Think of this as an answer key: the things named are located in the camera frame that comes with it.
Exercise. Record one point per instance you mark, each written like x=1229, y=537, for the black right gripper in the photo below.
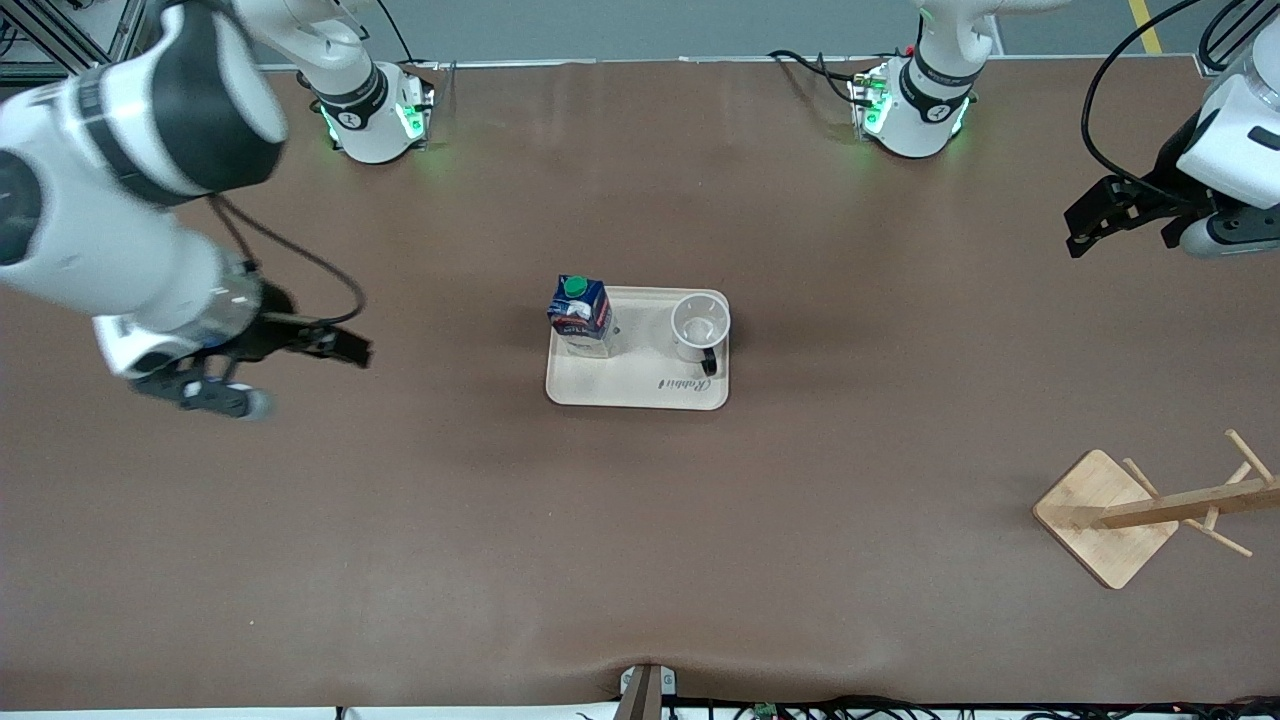
x=266, y=334

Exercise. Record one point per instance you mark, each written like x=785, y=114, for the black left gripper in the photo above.
x=1166, y=184

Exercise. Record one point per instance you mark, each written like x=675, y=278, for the blue milk carton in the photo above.
x=580, y=315

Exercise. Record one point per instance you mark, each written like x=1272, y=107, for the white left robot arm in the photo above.
x=925, y=110

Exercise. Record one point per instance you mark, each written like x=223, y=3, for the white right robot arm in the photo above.
x=100, y=230

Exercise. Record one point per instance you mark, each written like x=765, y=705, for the beige rabbit print tray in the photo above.
x=620, y=385

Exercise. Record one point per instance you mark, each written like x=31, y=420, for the wooden mug stand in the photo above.
x=1100, y=520

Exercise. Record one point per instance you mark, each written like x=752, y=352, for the dark aluminium frame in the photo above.
x=40, y=40

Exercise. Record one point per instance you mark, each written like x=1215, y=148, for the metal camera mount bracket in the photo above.
x=645, y=695

